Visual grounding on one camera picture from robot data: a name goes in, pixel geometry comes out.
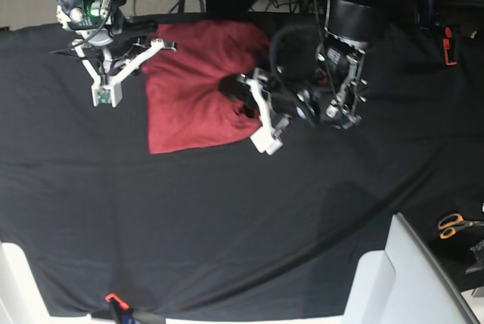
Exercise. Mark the orange black clamp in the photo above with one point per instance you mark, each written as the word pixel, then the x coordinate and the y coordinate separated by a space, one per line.
pixel 451 39

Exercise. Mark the blue orange clamp bottom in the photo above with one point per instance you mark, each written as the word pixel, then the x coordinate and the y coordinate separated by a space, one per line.
pixel 121 312

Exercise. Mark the yellow-handled scissors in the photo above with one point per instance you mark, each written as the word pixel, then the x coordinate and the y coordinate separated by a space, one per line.
pixel 454 223

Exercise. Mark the red long-sleeve T-shirt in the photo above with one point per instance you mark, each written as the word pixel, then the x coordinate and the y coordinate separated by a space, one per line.
pixel 185 108

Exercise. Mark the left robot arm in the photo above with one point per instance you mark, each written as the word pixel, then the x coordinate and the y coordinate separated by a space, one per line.
pixel 329 96

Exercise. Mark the black table cloth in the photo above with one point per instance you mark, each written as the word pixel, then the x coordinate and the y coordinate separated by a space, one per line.
pixel 227 233

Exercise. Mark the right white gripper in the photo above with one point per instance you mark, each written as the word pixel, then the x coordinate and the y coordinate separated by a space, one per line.
pixel 111 64

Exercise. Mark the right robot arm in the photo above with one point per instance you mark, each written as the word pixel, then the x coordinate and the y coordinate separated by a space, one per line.
pixel 99 23

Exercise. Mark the blue clamp handle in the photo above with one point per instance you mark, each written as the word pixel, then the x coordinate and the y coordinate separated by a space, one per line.
pixel 428 10

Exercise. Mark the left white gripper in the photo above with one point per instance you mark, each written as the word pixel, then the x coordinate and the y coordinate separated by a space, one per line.
pixel 250 99

